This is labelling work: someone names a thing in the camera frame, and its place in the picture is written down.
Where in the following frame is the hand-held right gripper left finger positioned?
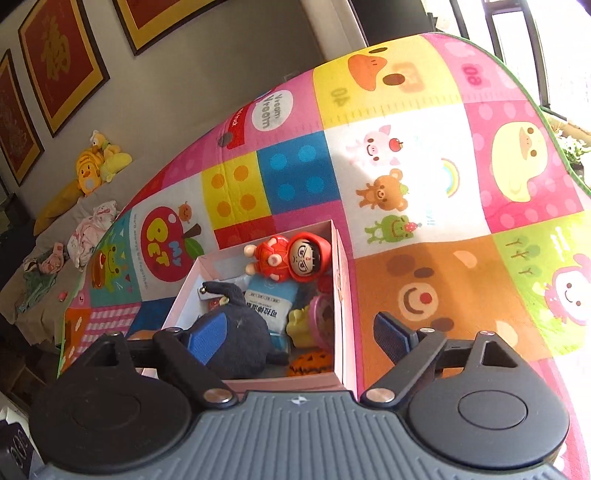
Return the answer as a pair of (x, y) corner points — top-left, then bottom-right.
(85, 314), (237, 409)

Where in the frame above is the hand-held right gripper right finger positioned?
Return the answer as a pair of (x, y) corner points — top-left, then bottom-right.
(360, 311), (525, 409)

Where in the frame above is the black plush toy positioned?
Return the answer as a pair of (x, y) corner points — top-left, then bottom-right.
(185, 281), (291, 379)

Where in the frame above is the pink cardboard box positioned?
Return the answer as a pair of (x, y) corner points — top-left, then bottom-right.
(139, 219), (358, 393)

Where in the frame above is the blue tissue packet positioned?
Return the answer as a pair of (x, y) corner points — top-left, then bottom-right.
(242, 277), (301, 352)

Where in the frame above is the pink cream toy camera keychain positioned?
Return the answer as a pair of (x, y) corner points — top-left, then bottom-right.
(286, 295), (338, 354)

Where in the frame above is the red hooded figurine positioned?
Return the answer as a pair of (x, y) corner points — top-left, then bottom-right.
(244, 233), (332, 283)

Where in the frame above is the orange black toy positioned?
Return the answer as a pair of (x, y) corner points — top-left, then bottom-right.
(287, 352), (334, 377)

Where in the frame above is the grey beige sofa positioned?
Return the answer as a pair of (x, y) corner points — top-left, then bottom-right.
(0, 185), (125, 344)

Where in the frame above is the colourful printed play mat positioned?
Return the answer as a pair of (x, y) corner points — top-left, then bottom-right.
(58, 32), (591, 480)

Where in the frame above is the pink white cloth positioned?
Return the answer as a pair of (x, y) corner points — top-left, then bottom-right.
(67, 200), (122, 271)

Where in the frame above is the green cloth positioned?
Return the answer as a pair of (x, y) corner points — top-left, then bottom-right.
(16, 270), (58, 319)

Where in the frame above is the small pink doll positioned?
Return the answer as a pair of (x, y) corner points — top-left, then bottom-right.
(37, 242), (65, 273)

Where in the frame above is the long yellow plush pillow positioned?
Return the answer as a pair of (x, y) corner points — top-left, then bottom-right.
(34, 180), (83, 234)

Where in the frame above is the yellow green plush toy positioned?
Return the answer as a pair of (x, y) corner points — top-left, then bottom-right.
(91, 130), (133, 182)

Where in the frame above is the yellow duck plush toy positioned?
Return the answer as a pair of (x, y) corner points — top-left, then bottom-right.
(76, 148), (108, 195)

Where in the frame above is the potted plant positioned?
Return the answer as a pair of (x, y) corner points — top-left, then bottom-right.
(556, 131), (591, 174)

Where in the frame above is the black window frame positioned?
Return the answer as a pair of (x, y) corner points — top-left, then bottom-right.
(450, 0), (591, 116)

